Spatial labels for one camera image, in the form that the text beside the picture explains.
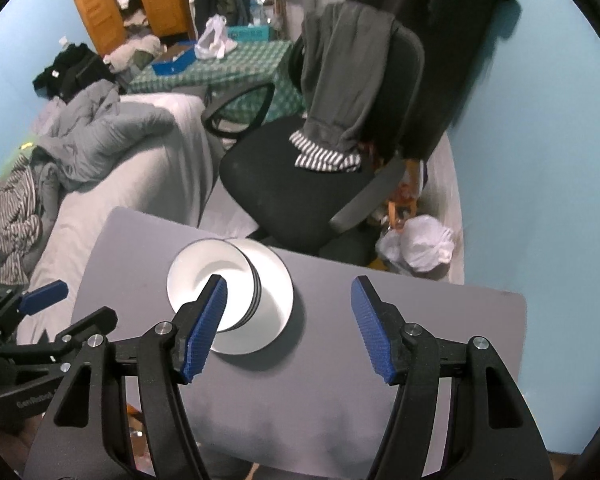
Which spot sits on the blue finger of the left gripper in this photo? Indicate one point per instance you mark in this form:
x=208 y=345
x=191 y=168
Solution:
x=40 y=299
x=101 y=322

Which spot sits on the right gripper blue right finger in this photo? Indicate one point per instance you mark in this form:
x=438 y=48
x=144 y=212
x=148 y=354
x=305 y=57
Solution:
x=380 y=325

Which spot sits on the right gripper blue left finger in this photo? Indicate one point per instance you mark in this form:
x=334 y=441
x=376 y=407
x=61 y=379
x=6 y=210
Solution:
x=211 y=305

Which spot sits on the white plate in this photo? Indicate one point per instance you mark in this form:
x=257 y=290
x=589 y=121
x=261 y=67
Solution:
x=274 y=309

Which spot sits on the striped clothing on bed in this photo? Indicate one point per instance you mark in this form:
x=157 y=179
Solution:
x=20 y=224

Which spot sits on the white plastic bag on floor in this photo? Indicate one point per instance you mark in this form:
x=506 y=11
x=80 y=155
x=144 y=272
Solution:
x=423 y=245

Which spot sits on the orange bag on floor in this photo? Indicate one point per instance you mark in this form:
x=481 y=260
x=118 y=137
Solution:
x=401 y=205

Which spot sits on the black office chair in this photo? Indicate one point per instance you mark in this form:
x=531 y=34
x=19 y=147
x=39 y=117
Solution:
x=306 y=179

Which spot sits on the grey duvet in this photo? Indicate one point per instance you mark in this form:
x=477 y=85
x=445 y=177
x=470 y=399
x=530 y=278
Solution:
x=94 y=131

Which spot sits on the black clothes pile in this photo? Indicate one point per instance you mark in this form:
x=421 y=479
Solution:
x=75 y=68

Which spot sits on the blue box on table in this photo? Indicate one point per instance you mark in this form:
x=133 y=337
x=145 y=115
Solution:
x=175 y=60

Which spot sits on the grey sweatpants on chair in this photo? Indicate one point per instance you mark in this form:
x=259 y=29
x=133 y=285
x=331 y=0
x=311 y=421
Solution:
x=346 y=47

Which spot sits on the green checkered tablecloth table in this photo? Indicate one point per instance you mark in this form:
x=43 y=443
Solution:
x=250 y=62

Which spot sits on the white bag on table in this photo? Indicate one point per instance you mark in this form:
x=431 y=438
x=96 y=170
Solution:
x=214 y=43

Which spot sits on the teal cardboard box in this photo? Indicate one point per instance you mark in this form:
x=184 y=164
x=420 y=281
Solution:
x=251 y=33

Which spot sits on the black hanging coat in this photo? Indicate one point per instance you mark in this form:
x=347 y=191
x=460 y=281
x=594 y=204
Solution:
x=452 y=33

